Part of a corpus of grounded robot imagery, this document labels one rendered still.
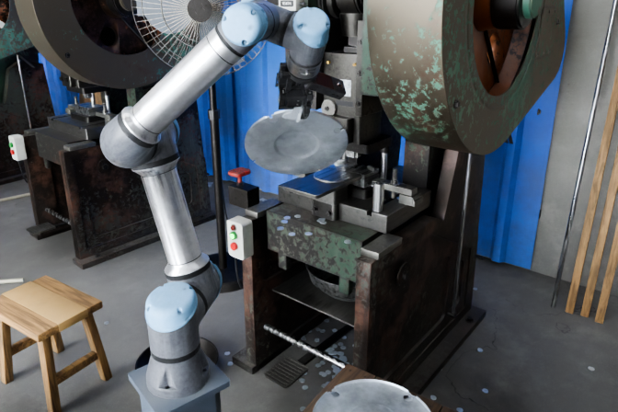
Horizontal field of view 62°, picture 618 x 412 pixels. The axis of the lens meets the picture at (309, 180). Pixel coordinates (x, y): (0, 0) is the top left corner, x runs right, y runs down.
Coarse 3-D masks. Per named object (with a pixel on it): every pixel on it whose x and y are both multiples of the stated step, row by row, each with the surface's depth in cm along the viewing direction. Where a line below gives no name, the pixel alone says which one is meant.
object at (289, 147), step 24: (264, 120) 135; (288, 120) 135; (312, 120) 136; (336, 120) 137; (264, 144) 143; (288, 144) 145; (312, 144) 145; (336, 144) 145; (288, 168) 153; (312, 168) 154
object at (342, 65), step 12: (348, 48) 162; (324, 60) 164; (336, 60) 161; (348, 60) 158; (324, 72) 165; (336, 72) 162; (348, 72) 159; (348, 84) 160; (324, 96) 168; (348, 96) 162; (324, 108) 167; (336, 108) 165; (348, 108) 163; (348, 120) 161; (360, 120) 162; (372, 120) 167; (348, 132) 162; (360, 132) 163; (372, 132) 168
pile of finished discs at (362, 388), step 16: (352, 384) 132; (368, 384) 132; (384, 384) 132; (320, 400) 126; (336, 400) 126; (352, 400) 126; (368, 400) 126; (384, 400) 126; (400, 400) 126; (416, 400) 126
